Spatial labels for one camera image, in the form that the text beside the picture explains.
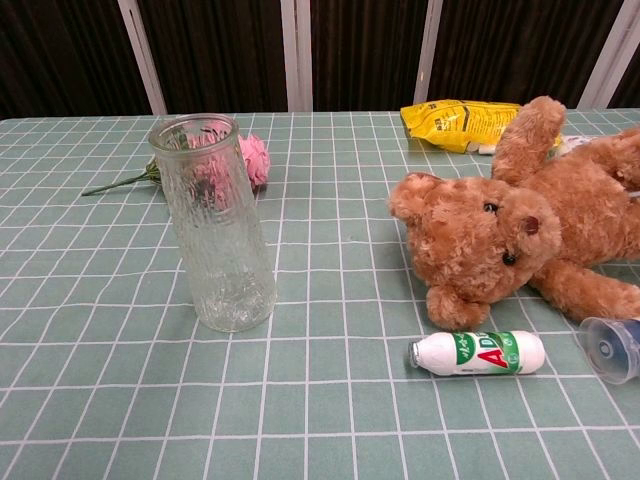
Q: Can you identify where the pink artificial flower bouquet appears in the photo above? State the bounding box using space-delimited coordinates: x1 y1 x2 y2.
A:
81 119 272 211

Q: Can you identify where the clear textured glass vase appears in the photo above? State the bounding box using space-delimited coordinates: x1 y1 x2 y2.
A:
147 113 278 334

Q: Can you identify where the brown plush teddy bear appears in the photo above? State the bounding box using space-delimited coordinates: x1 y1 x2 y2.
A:
388 95 640 331

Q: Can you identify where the white AD milk bottle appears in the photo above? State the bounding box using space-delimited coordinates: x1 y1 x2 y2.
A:
407 329 547 376

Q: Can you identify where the green white grid tablecloth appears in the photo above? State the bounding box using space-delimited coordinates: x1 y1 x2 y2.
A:
0 107 640 480

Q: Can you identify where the yellow snack bag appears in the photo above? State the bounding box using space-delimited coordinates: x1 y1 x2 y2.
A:
400 98 564 155

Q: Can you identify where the dark brown curtain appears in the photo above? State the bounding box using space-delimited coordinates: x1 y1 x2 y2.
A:
0 0 640 121

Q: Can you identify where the white blue printed package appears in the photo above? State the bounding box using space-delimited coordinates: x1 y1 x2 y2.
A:
548 132 597 162

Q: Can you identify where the clear plastic cup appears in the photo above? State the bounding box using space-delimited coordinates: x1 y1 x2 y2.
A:
578 315 640 385

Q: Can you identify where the white metal frame post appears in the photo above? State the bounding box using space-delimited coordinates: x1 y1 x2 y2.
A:
280 0 314 113
117 0 168 116
413 0 445 104
578 0 640 109

